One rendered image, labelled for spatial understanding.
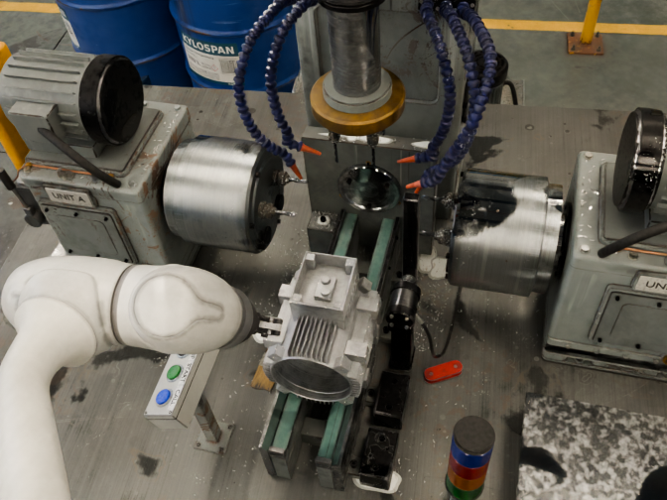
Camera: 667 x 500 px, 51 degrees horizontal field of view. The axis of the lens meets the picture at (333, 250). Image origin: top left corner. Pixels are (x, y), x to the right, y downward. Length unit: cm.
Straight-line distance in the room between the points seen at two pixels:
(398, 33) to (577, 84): 220
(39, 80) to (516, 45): 274
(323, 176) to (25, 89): 65
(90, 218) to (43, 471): 99
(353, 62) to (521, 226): 44
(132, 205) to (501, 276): 78
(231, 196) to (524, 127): 97
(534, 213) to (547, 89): 221
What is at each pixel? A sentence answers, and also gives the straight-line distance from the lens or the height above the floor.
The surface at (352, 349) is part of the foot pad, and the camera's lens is 128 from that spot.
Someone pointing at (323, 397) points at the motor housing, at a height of 94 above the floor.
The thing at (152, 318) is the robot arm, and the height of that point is 155.
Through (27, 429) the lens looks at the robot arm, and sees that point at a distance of 74.
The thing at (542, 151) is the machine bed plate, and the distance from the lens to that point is 204.
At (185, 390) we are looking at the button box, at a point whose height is 107.
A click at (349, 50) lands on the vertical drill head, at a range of 124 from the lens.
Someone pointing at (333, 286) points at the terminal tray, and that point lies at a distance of 130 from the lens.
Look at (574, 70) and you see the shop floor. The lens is 370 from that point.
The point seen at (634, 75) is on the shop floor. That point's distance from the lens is 374.
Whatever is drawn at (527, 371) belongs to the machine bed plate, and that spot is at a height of 80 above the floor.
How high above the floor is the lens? 217
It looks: 51 degrees down
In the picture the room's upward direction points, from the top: 6 degrees counter-clockwise
